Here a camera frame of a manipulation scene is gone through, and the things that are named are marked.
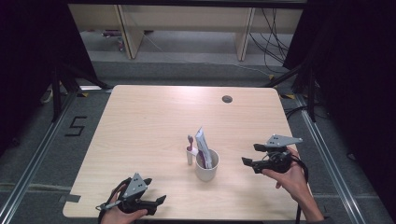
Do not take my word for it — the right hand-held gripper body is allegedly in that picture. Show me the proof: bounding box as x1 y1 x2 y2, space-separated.
260 133 304 175

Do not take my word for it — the aluminium floor rail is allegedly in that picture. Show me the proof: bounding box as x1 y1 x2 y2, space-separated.
0 91 79 224
294 94 366 224

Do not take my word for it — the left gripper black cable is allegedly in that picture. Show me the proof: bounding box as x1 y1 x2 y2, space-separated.
95 176 133 223

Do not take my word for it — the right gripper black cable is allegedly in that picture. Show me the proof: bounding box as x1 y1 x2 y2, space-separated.
290 153 310 224

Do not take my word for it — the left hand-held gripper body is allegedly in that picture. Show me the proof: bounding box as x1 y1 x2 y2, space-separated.
117 173 159 217

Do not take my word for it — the bundle of black cables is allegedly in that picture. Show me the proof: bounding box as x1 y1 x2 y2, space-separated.
247 7 291 75

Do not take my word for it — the grey tape strip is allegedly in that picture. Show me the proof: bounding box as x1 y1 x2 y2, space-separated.
58 193 82 203

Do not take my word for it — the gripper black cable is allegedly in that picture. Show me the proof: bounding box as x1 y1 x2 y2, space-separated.
95 176 133 223
290 153 310 224

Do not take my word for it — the white and purple toothpaste tube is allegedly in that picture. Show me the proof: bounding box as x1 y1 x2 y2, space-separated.
194 126 214 170

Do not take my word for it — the person's left hand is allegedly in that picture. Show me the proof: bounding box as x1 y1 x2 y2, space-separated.
100 186 149 224

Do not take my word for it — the person's right hand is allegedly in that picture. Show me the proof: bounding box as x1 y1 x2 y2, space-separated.
261 147 313 203

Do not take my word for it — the black floor cable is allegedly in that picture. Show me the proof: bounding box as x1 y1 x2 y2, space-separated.
283 105 310 121

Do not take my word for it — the white cup with handle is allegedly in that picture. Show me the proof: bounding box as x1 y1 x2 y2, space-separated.
185 146 220 183

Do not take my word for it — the black metal stand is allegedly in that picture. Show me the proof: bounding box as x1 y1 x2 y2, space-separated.
263 60 318 123
50 63 112 123

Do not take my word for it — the light wooden desk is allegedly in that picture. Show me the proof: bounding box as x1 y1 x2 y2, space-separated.
68 4 304 62

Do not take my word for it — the black curtain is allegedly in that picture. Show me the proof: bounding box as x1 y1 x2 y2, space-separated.
0 0 98 157
282 0 396 216

